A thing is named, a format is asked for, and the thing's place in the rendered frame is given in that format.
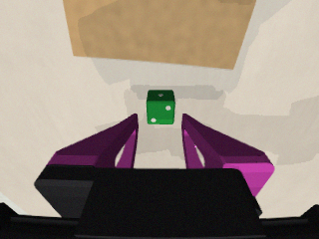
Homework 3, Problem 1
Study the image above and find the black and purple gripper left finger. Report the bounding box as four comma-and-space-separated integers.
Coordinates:
46, 114, 139, 168

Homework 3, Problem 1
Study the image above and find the tan flat mat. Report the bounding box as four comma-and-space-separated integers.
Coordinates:
63, 0, 256, 70

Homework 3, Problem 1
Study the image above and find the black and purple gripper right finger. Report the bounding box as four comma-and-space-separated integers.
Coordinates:
181, 114, 274, 197

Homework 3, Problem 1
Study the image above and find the green die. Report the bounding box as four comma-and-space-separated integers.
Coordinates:
147, 90, 175, 124

